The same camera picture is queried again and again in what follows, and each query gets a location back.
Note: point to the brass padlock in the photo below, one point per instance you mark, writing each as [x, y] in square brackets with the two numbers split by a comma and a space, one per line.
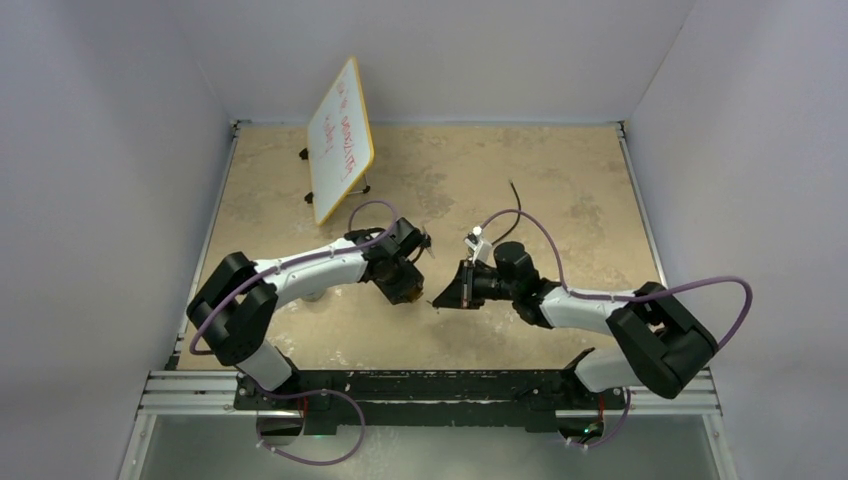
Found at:
[414, 295]

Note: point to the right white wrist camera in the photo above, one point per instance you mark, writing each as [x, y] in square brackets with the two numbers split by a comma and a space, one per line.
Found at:
[479, 248]

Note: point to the black keys bunch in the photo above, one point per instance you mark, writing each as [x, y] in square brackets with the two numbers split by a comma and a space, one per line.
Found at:
[426, 245]

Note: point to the yellow framed whiteboard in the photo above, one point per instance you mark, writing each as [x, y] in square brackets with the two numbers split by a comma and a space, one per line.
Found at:
[339, 142]

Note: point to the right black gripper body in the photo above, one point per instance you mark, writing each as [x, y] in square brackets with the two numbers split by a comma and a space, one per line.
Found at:
[479, 284]

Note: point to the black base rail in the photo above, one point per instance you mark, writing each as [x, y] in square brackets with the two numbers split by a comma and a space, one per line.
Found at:
[538, 401]

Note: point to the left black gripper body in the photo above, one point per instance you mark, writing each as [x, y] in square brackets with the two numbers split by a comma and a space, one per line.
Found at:
[399, 281]

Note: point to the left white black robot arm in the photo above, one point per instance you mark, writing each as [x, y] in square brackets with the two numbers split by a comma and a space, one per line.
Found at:
[233, 309]

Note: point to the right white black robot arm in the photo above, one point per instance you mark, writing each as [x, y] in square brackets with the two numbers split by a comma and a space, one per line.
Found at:
[660, 344]

